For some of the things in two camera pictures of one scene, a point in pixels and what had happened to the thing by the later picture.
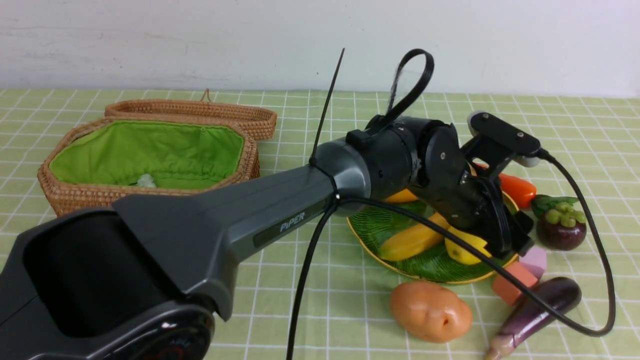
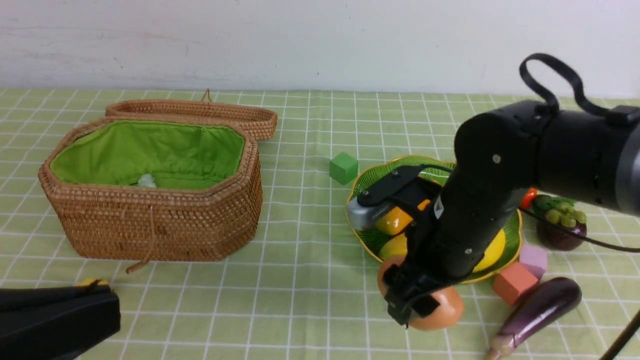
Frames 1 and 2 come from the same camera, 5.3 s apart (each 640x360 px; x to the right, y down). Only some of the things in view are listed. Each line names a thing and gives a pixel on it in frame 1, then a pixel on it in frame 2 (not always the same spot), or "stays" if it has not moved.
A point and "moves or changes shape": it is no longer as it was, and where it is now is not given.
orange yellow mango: (403, 195) → (394, 221)
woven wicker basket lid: (261, 121) stays
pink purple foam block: (535, 259) stays
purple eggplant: (526, 315) stays
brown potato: (431, 312) moves or changes shape
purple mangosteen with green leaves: (559, 227) stays
